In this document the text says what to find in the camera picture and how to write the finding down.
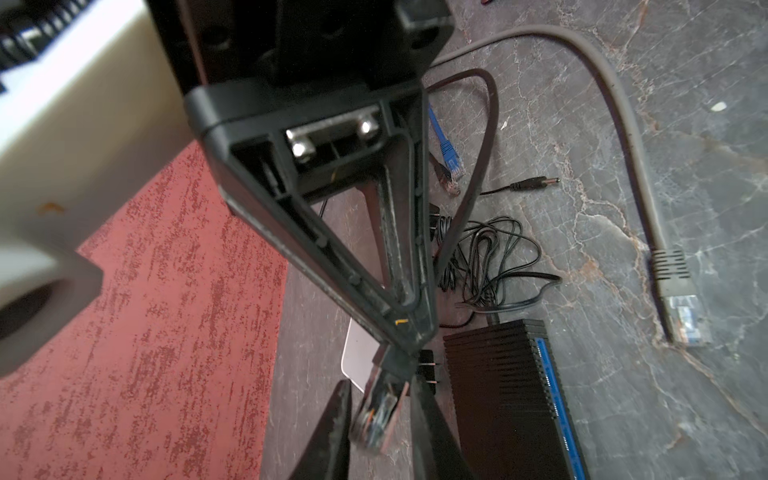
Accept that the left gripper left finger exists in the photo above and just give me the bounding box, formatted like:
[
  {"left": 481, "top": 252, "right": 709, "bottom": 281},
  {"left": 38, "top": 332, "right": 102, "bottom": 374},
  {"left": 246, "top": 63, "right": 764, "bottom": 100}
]
[{"left": 289, "top": 379, "right": 352, "bottom": 480}]

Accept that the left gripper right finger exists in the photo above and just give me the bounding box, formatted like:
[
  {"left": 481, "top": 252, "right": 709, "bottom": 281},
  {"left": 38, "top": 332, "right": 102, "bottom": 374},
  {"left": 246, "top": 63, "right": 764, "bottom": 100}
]
[{"left": 410, "top": 375, "right": 474, "bottom": 479}]

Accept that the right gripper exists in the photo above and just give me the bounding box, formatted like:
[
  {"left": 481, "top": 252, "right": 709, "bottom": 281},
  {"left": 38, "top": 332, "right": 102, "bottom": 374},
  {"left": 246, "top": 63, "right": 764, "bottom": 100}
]
[{"left": 147, "top": 0, "right": 454, "bottom": 352}]

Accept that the black ethernet cable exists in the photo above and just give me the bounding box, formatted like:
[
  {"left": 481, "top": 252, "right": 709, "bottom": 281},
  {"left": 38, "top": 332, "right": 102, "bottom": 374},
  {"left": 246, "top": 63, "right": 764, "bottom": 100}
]
[{"left": 347, "top": 67, "right": 500, "bottom": 454}]

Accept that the black network switch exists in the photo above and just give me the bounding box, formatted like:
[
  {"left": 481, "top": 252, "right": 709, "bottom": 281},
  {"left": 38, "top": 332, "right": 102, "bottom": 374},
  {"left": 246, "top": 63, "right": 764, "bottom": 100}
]
[{"left": 444, "top": 319, "right": 589, "bottom": 479}]

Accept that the black power adapter with cable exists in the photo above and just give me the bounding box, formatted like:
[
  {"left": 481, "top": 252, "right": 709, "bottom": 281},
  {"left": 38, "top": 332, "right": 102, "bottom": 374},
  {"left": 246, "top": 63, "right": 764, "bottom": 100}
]
[{"left": 437, "top": 215, "right": 562, "bottom": 330}]

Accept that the black power adapter left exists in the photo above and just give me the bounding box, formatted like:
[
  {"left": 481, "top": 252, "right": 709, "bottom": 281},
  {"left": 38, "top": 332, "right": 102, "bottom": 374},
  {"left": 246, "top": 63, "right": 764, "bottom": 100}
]
[{"left": 417, "top": 349, "right": 438, "bottom": 395}]

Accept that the white small network switch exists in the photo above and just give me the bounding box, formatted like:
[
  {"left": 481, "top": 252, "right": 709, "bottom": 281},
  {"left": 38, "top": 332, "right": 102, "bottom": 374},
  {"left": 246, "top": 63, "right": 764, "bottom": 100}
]
[{"left": 340, "top": 319, "right": 379, "bottom": 393}]

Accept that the blue ethernet cable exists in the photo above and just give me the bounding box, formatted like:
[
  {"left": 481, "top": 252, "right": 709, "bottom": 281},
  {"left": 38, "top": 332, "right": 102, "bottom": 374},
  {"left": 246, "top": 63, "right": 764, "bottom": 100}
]
[{"left": 427, "top": 104, "right": 466, "bottom": 181}]

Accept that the grey ethernet cable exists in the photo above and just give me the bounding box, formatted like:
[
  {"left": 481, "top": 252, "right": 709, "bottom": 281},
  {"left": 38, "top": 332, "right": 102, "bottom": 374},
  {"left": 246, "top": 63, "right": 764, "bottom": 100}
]
[{"left": 428, "top": 23, "right": 712, "bottom": 349}]

